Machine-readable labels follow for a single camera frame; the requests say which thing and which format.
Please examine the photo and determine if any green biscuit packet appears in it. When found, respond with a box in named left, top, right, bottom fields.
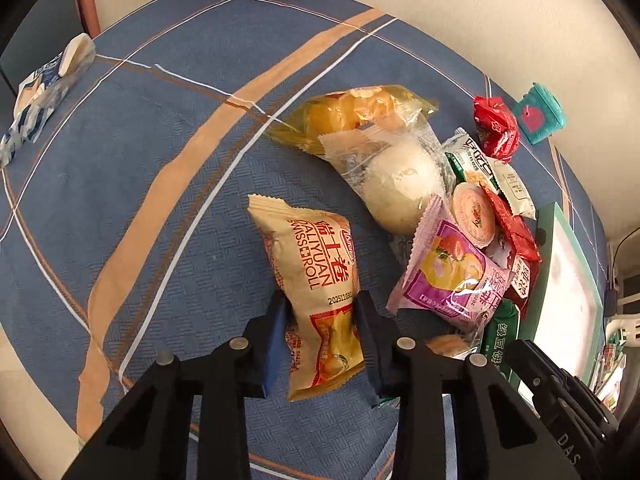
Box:
left=480, top=298, right=521, bottom=380

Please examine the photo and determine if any teal toy box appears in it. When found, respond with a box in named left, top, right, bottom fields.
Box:
left=512, top=82, right=566, bottom=144

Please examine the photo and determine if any white tray green rim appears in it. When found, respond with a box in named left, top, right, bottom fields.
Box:
left=520, top=203, right=603, bottom=386

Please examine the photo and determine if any small red candy packet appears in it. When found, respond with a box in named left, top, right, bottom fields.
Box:
left=473, top=96, right=520, bottom=164

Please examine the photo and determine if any tan swiss roll packet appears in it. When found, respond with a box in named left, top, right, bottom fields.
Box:
left=247, top=194, right=364, bottom=402

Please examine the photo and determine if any pink swiss roll packet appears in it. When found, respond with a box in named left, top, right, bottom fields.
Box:
left=386, top=195, right=511, bottom=334

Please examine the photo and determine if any white bun clear packet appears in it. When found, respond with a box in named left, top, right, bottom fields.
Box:
left=319, top=117, right=454, bottom=236

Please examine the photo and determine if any round jelly cup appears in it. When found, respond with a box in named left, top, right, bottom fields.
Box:
left=451, top=182, right=497, bottom=248

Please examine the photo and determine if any blue white tissue packet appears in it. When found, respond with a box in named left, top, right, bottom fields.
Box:
left=1, top=32, right=96, bottom=167

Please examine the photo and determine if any green white oat snack packet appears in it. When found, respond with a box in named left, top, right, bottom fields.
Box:
left=442, top=127, right=536, bottom=220

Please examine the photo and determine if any yellow soft bread packet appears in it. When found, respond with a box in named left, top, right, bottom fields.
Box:
left=267, top=84, right=439, bottom=158

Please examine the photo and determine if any red patterned wafer packet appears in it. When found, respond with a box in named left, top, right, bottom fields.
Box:
left=480, top=184, right=542, bottom=318

